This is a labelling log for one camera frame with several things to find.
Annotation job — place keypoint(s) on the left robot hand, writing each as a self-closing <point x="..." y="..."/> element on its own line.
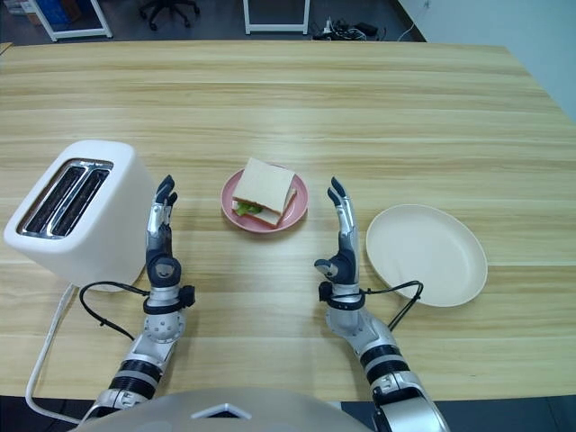
<point x="163" y="265"/>

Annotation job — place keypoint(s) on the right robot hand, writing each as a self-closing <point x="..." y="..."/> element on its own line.
<point x="344" y="261"/>

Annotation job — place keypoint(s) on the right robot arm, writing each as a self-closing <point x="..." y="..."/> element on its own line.
<point x="387" y="355"/>

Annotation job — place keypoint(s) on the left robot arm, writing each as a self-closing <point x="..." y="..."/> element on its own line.
<point x="148" y="346"/>

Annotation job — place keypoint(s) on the pink plate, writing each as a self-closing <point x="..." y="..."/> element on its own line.
<point x="294" y="204"/>

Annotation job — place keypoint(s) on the cream plate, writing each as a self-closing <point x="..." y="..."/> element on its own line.
<point x="423" y="256"/>

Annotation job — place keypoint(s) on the bread slice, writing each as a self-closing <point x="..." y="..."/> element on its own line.
<point x="265" y="184"/>
<point x="270" y="218"/>

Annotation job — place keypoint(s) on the cream toaster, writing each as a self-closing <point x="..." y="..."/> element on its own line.
<point x="85" y="211"/>

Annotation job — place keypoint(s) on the green lettuce leaf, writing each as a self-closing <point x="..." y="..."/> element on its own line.
<point x="248" y="208"/>

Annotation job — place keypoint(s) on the robot body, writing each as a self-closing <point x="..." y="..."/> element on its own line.
<point x="216" y="411"/>

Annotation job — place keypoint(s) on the white power strip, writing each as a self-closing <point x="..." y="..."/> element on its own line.
<point x="327" y="27"/>

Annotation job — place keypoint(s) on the black power adapter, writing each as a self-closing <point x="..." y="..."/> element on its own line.
<point x="366" y="27"/>

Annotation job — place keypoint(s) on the black office chair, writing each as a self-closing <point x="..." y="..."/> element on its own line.
<point x="168" y="9"/>

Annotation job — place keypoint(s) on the white table frame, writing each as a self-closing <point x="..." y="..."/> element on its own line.
<point x="67" y="20"/>
<point x="276" y="18"/>

